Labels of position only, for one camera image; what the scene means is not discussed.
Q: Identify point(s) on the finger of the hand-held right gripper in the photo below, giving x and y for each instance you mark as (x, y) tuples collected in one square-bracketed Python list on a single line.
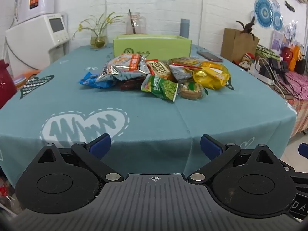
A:
[(303, 148)]

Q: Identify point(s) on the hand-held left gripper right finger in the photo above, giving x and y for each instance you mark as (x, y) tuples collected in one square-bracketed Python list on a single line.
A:
[(211, 146)]

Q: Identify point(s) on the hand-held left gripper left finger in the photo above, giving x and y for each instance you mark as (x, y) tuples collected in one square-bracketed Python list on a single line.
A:
[(99, 144)]

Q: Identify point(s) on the clear round cake packet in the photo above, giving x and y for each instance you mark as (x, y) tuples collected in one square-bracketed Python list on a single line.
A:
[(191, 94)]

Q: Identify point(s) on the blue snack packet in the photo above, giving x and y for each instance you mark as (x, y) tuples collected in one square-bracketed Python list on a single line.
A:
[(89, 81)]

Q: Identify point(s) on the yellow snack packet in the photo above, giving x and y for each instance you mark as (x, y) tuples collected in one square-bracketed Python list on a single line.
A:
[(211, 77)]

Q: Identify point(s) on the green pea snack packet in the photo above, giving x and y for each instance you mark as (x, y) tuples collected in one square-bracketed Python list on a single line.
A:
[(161, 87)]

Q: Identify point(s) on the silver orange chip packet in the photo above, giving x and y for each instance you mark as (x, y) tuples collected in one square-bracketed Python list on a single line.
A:
[(125, 65)]

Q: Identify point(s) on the red-ended cracker packet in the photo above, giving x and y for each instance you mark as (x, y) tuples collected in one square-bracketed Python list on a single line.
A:
[(185, 60)]

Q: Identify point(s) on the red broad bean packet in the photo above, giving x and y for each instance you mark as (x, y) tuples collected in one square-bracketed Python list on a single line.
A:
[(158, 69)]

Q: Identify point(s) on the green cardboard box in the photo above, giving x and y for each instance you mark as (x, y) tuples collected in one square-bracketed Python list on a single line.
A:
[(154, 47)]

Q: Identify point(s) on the pink patterned cloth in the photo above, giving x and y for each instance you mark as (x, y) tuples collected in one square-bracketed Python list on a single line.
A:
[(300, 105)]

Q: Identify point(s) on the dark smartphone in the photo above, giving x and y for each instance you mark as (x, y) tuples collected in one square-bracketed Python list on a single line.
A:
[(209, 56)]

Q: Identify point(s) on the orange toy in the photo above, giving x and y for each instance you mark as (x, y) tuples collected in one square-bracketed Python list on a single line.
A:
[(295, 57)]

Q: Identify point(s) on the small doll figure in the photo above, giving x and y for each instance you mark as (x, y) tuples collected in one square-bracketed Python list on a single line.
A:
[(246, 61)]

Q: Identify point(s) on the red toy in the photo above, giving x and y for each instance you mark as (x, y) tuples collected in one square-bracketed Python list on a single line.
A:
[(286, 53)]

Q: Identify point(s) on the orange plastic basin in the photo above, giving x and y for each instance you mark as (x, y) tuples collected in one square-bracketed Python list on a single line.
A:
[(26, 77)]

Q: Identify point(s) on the green patterned bag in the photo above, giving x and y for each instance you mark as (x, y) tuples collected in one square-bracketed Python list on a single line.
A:
[(266, 51)]

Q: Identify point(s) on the brown cardboard box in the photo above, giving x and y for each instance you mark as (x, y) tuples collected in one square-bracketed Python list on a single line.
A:
[(237, 45)]

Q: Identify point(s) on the dark red thermos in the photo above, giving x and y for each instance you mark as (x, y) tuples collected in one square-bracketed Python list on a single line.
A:
[(6, 84)]

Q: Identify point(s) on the white water dispenser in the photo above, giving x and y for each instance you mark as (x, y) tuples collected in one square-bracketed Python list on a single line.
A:
[(31, 45)]

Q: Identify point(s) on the grey bottle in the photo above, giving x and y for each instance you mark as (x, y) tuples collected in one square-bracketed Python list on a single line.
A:
[(184, 28)]

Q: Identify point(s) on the yellow flower plant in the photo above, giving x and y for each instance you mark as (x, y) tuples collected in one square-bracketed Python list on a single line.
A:
[(101, 22)]

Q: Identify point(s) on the dark dried plant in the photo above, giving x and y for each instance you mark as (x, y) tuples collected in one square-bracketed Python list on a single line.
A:
[(247, 26)]

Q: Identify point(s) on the black stirring stick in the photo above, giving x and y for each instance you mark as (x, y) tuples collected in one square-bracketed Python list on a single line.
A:
[(132, 22)]

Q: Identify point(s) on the glass pitcher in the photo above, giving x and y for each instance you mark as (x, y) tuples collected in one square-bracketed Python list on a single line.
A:
[(139, 24)]

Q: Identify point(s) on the small blue paper fan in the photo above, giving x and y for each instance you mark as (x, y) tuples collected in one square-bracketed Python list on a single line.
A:
[(278, 20)]

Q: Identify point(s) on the large blue paper fan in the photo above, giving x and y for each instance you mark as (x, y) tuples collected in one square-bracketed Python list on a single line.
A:
[(264, 12)]

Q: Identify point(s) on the black wall sign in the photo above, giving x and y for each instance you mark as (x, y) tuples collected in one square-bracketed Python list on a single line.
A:
[(290, 6)]

